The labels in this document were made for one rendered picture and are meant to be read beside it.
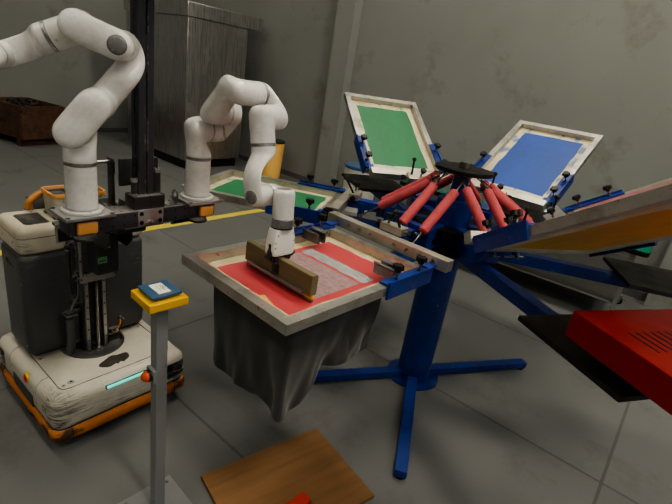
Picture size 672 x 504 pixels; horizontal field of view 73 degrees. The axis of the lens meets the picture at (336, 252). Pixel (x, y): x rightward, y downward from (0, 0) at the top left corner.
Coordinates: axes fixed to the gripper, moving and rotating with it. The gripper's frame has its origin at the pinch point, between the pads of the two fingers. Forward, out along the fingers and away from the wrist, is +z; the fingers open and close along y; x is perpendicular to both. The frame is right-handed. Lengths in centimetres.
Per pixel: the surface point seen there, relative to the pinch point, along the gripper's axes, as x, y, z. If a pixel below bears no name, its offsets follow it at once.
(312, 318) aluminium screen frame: 28.5, 10.9, 5.2
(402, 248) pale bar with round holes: 12, -61, -1
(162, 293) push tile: -9.4, 39.2, 3.8
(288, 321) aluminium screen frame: 27.0, 19.5, 4.3
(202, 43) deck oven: -498, -282, -120
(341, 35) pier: -343, -396, -148
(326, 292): 14.9, -9.9, 6.5
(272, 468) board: -5, -9, 99
